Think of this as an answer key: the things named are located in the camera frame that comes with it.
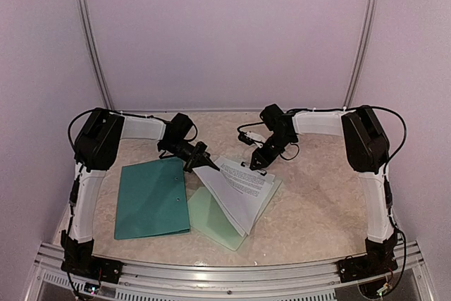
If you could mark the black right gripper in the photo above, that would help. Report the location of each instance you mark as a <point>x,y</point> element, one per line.
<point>265,161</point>

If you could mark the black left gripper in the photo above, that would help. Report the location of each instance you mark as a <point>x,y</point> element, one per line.
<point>199,158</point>

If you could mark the white paper sheet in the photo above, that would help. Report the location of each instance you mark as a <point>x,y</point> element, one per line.
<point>241,193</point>

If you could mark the light green clipboard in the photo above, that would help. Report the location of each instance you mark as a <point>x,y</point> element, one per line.
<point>208,218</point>

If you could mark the dark green folder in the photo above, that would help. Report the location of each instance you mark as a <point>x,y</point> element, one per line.
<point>152,200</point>

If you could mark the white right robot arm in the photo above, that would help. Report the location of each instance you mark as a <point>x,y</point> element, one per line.
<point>367,150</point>

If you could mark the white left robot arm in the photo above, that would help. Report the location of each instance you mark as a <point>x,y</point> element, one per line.
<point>95,151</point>

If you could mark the front aluminium rail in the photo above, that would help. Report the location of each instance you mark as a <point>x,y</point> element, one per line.
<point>312,281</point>

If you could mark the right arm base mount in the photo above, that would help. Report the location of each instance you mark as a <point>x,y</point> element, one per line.
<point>378,259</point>

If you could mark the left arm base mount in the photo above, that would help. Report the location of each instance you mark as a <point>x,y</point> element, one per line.
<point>79,260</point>

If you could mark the right aluminium frame post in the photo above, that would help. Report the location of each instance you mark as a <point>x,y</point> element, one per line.
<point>364,39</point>

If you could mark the aluminium frame post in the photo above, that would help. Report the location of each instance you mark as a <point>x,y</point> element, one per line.
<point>83,9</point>
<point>364,39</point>

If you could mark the left aluminium frame post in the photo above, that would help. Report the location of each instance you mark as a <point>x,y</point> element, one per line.
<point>83,9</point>

